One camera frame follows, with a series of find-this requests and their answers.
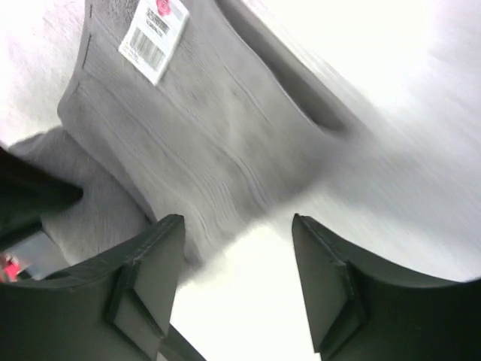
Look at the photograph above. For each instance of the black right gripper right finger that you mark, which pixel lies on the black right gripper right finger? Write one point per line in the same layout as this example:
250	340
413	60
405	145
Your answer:
361	306

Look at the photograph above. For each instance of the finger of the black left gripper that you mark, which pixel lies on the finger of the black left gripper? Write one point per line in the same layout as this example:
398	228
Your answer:
28	193

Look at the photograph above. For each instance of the grey towel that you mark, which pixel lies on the grey towel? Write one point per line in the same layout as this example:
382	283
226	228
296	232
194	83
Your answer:
205	131

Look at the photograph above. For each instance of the red object in background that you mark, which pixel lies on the red object in background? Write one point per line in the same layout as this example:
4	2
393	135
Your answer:
10	268

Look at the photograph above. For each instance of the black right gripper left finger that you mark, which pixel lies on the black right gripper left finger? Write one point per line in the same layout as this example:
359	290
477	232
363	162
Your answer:
114	306

